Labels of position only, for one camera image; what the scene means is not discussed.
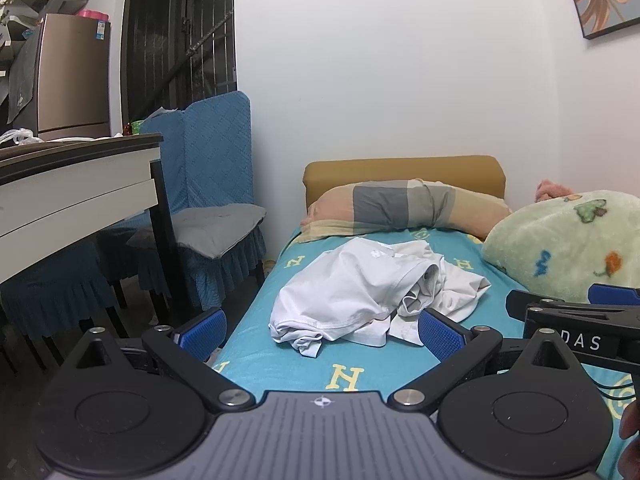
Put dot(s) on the dark door with grille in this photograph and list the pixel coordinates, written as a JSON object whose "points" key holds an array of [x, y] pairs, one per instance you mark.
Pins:
{"points": [[150, 35]]}

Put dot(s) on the grey seat cushion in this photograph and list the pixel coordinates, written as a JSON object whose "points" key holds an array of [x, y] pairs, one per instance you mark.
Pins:
{"points": [[210, 230]]}

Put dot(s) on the mustard bed headboard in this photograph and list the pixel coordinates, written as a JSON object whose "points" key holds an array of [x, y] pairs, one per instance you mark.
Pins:
{"points": [[400, 170]]}

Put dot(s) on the white plastic bag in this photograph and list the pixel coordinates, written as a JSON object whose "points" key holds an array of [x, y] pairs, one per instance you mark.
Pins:
{"points": [[17, 137]]}

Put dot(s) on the bronze refrigerator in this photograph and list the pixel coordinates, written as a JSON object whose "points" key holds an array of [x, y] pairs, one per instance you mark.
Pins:
{"points": [[75, 75]]}

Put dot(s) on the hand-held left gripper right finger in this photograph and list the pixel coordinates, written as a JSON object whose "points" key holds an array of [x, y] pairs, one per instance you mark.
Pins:
{"points": [[442, 336]]}

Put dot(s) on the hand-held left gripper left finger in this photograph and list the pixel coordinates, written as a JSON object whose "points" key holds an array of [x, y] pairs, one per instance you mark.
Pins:
{"points": [[202, 334]]}

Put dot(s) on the person's right hand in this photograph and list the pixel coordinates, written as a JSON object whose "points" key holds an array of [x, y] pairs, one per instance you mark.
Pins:
{"points": [[629, 422]]}

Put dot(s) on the white and dark table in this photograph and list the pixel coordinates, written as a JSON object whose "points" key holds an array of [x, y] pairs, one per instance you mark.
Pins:
{"points": [[75, 195]]}

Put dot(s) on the green and red packet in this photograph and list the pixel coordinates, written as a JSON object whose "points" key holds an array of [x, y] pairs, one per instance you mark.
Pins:
{"points": [[132, 127]]}

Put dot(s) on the white paper sheet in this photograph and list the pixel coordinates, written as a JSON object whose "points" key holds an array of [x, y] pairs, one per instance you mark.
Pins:
{"points": [[162, 112]]}

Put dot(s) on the pink cloth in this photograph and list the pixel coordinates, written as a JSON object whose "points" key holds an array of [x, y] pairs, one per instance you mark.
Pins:
{"points": [[550, 190]]}

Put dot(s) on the white t-shirt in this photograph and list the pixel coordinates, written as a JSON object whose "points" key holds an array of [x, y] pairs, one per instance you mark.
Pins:
{"points": [[345, 290]]}

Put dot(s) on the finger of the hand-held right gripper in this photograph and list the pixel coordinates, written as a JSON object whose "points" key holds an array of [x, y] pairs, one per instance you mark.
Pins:
{"points": [[535, 302], [612, 293]]}

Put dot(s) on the plaid pillow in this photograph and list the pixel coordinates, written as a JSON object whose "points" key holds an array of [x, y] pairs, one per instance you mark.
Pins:
{"points": [[380, 205]]}

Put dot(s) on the pink lidded box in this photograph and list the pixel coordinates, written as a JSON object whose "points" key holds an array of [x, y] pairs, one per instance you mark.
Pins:
{"points": [[94, 14]]}

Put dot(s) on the teal printed bed sheet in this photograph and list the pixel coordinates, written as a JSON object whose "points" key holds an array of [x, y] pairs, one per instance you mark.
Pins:
{"points": [[280, 370]]}

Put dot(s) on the off-white garment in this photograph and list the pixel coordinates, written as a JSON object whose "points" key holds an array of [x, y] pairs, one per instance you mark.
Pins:
{"points": [[465, 290]]}

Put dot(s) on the green fleece blanket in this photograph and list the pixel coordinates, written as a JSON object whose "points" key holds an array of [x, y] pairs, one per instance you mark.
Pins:
{"points": [[560, 240]]}

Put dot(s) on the grey hanging cloth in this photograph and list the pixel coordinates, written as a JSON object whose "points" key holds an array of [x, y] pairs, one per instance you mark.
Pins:
{"points": [[22, 80]]}

